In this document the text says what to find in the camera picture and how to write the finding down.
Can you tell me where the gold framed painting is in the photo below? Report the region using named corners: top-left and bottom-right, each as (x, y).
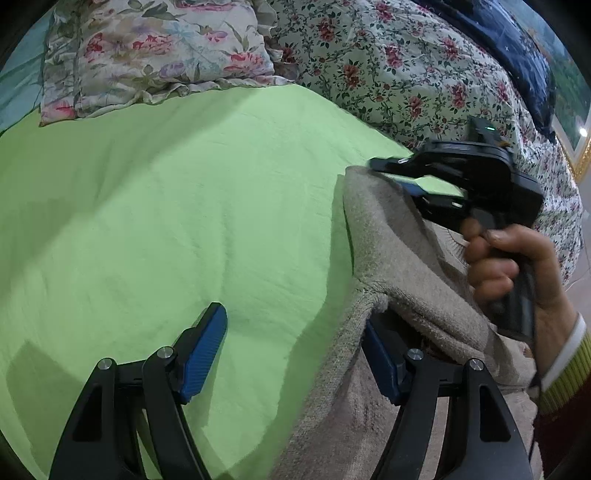
top-left (540, 23), bottom-right (591, 178)

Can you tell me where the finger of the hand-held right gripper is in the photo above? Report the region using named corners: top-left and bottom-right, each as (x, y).
top-left (401, 178), bottom-right (468, 210)
top-left (368, 157), bottom-right (420, 175)

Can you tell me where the person's right hand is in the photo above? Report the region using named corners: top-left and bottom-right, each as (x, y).
top-left (462, 218), bottom-right (579, 376)

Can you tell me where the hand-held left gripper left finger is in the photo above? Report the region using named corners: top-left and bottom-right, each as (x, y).
top-left (48, 302), bottom-right (229, 480)

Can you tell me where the teal floral blanket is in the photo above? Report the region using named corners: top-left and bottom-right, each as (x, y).
top-left (0, 9), bottom-right (61, 134)

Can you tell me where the floral ruffled pillow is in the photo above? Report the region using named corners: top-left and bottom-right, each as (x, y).
top-left (39, 0), bottom-right (296, 127)

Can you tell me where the green bed sheet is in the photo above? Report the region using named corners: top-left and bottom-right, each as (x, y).
top-left (0, 85), bottom-right (467, 480)

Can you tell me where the person's right forearm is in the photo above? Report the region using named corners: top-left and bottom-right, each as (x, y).
top-left (531, 314), bottom-right (591, 480)

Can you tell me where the beige knit sweater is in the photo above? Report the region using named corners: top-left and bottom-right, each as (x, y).
top-left (272, 164), bottom-right (541, 480)

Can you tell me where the red flower print quilt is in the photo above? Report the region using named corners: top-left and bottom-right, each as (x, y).
top-left (252, 0), bottom-right (585, 287)

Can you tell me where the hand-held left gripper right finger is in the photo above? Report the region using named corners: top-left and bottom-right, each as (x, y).
top-left (362, 318), bottom-right (532, 480)

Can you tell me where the dark blue cloth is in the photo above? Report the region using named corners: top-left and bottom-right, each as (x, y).
top-left (416, 0), bottom-right (559, 139)

